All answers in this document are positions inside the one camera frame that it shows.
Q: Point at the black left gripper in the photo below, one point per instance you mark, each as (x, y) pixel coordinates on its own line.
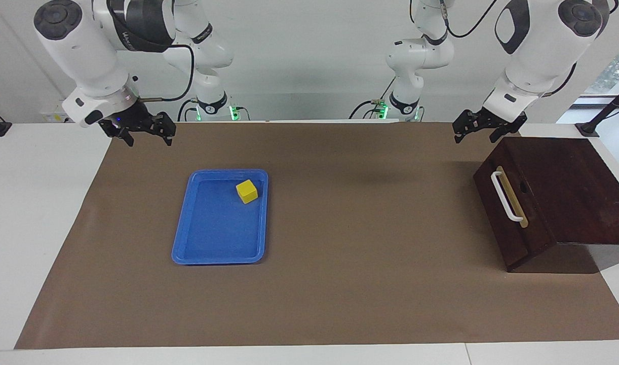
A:
(492, 120)

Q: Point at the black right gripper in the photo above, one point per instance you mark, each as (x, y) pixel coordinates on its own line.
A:
(137, 120)

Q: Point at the yellow cube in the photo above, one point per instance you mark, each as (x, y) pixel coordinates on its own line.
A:
(247, 191)

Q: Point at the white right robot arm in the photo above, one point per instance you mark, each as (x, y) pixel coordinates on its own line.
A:
(81, 50)

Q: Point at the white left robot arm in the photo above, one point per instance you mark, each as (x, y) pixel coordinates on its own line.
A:
(537, 50)

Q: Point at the dark wooden drawer cabinet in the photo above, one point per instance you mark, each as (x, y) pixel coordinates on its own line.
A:
(588, 192)

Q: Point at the black clamp stand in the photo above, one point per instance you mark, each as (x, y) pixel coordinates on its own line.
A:
(588, 128)

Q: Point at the blue plastic tray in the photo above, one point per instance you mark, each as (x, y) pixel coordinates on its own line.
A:
(213, 228)

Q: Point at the window with greenery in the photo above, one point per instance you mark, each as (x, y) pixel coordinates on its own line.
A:
(613, 71)

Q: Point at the brown table mat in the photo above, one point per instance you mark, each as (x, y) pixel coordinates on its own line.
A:
(365, 284)

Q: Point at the white wall socket strip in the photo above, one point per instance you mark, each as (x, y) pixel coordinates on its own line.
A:
(56, 117)

